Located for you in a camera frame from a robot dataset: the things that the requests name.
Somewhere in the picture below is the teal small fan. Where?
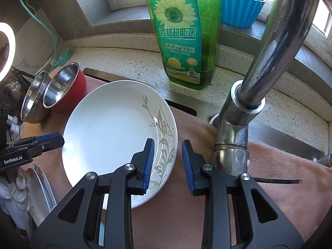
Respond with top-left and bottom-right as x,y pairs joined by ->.
51,48 -> 73,68

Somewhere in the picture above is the white plate with leaf pattern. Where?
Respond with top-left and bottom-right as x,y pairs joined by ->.
62,80 -> 178,208

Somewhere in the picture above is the pink towel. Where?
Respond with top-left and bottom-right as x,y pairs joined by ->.
29,80 -> 331,248

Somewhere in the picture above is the green cable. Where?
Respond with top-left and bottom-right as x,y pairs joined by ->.
17,0 -> 59,68

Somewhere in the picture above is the red bowl steel inside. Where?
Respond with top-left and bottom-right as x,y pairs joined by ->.
43,62 -> 87,114

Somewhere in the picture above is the white plate floral rim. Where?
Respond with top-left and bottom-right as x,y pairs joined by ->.
26,162 -> 57,227

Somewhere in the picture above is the green dish soap bottle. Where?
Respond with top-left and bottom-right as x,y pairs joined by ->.
146,0 -> 222,90

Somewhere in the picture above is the stainless steel bowl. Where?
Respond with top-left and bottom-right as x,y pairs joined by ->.
20,71 -> 51,124

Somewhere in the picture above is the white gloved hand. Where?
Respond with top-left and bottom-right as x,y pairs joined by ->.
1,167 -> 30,231

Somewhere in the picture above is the chrome kitchen faucet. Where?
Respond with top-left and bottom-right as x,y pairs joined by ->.
211,0 -> 331,177

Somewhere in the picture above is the white ring light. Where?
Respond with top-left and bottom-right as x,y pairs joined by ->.
0,22 -> 16,81

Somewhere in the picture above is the blue plastic cup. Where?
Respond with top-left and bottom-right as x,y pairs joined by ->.
221,0 -> 266,29

